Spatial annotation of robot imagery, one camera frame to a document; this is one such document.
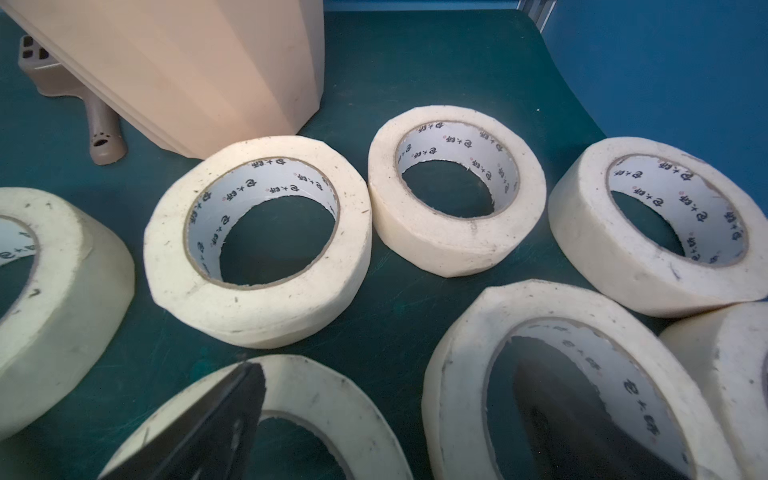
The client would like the masking tape roll twelve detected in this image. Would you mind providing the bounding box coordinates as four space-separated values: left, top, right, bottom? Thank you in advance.
98 353 415 480

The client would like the masking tape roll two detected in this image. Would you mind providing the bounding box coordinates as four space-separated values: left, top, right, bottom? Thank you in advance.
368 105 547 278

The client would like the masking tape roll four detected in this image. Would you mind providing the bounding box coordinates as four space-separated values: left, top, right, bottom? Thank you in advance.
548 137 767 318

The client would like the masking tape roll three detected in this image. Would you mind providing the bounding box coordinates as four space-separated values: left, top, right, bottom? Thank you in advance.
1 187 136 438

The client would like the masking tape roll ten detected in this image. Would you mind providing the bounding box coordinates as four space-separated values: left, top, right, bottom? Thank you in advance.
422 279 741 479

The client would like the masking tape roll one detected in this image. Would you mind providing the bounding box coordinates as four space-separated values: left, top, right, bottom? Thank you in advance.
660 302 767 479

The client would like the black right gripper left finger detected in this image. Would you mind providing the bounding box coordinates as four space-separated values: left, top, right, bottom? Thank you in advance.
103 362 266 479

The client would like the flower pot with white flowers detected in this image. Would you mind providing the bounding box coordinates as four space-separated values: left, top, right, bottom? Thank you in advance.
1 1 325 159

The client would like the masking tape roll six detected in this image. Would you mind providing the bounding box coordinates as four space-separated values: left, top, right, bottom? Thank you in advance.
143 136 372 349

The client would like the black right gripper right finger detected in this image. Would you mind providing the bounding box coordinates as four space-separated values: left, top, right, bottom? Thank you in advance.
513 360 689 479

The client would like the brown plastic scoop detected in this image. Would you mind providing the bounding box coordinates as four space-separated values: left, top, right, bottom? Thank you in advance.
18 35 128 166

